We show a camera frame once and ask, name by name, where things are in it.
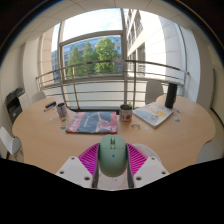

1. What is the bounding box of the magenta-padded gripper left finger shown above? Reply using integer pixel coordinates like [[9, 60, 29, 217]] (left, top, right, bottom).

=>
[[54, 142, 101, 190]]

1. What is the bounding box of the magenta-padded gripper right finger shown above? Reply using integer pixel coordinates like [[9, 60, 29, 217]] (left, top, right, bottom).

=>
[[125, 142, 170, 190]]

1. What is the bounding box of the mint green computer mouse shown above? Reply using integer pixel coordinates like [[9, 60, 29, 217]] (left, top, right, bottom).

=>
[[97, 133, 129, 178]]

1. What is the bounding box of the red and dark magazine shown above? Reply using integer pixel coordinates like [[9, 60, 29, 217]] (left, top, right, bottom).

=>
[[65, 111, 119, 135]]

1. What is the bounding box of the white open book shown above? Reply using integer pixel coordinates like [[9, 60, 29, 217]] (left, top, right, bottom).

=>
[[132, 101, 174, 129]]

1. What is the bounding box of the colourful printed cup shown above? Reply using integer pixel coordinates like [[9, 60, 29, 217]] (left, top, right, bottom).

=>
[[55, 102, 69, 119]]

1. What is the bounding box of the blue and black stapler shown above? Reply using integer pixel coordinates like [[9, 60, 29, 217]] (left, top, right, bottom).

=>
[[43, 101, 57, 113]]

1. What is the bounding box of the white chair with wooden legs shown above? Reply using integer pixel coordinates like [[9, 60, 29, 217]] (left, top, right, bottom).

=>
[[0, 126, 25, 163]]

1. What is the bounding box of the tall black speaker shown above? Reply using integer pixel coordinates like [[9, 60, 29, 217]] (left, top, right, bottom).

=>
[[164, 82, 178, 110]]

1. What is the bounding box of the black printer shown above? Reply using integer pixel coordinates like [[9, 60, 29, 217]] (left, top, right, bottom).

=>
[[4, 87, 27, 125]]

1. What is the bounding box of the metal balcony railing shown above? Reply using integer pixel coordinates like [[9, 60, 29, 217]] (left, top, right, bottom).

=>
[[35, 59, 190, 111]]

